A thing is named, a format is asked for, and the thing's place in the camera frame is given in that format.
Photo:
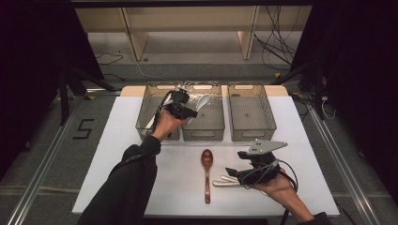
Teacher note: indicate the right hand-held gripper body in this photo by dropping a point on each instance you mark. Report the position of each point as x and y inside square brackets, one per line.
[263, 165]

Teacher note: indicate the brown wooden spoon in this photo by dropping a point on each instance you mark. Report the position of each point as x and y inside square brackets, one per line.
[207, 157]

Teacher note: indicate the black curtain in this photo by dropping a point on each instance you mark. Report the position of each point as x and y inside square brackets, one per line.
[359, 78]
[37, 62]

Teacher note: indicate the aluminium floor rail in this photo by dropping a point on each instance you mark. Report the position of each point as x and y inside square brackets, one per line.
[43, 165]
[344, 165]

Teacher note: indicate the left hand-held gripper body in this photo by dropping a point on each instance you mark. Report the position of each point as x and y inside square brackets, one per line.
[178, 100]

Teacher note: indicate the white ceramic spoon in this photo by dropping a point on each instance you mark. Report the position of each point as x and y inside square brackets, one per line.
[203, 100]

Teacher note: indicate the person's left hand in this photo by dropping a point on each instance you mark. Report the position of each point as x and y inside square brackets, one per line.
[167, 125]

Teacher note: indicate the smoky transparent plastic bin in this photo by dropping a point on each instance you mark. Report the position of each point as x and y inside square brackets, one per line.
[250, 112]
[147, 109]
[209, 115]

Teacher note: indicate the yellow floor tape piece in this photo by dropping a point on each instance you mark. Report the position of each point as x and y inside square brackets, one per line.
[277, 75]
[89, 97]

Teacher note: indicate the person's right hand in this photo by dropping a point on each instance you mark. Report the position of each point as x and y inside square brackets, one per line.
[281, 190]

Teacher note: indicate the black tripod stand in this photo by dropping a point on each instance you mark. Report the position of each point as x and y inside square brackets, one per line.
[64, 93]
[317, 90]

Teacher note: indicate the beige wooden shelf unit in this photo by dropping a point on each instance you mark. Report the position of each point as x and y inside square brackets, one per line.
[187, 18]

